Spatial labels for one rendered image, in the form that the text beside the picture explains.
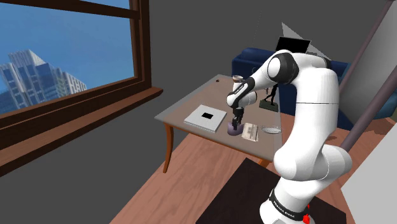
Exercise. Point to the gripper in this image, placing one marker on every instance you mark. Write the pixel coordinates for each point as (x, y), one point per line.
(238, 114)

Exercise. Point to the small purple bowl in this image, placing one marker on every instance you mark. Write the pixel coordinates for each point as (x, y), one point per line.
(231, 130)

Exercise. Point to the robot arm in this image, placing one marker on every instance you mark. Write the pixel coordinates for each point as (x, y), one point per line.
(313, 124)

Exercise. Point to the white printed booklet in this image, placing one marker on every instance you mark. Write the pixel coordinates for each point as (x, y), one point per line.
(250, 131)

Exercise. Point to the wooden table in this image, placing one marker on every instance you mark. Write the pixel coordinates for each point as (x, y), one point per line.
(214, 93)

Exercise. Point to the dark figure on base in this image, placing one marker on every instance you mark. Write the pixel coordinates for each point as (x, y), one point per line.
(269, 100)

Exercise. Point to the brown cup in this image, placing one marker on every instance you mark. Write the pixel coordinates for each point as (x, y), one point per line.
(237, 78)

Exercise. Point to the shallow grey glass dish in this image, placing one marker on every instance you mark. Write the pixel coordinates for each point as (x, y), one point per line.
(271, 129)

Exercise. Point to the grey flat box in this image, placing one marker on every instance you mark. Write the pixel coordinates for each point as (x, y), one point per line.
(198, 119)

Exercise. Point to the blue sofa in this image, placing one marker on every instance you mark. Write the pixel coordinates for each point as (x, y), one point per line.
(248, 60)

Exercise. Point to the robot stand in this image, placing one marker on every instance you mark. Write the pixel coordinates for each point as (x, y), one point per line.
(242, 198)

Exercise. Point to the brown framed window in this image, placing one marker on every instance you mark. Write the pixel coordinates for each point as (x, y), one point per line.
(62, 56)

